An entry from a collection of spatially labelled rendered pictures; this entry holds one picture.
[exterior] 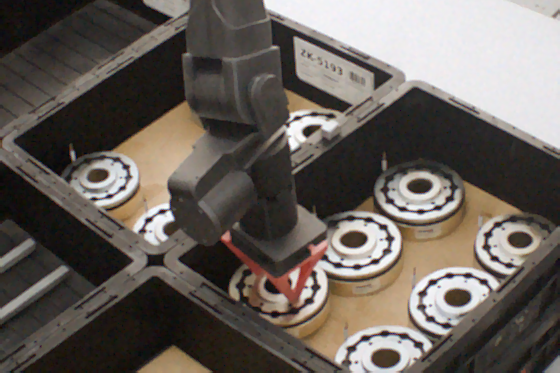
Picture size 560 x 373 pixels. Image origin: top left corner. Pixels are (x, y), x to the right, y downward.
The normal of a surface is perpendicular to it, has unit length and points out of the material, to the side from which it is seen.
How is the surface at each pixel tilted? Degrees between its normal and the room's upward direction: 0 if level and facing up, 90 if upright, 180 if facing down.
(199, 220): 94
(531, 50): 0
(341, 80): 90
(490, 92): 0
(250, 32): 74
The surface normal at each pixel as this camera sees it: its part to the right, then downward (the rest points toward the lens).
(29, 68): -0.05, -0.78
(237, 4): 0.70, -0.03
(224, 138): -0.30, -0.80
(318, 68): -0.68, 0.49
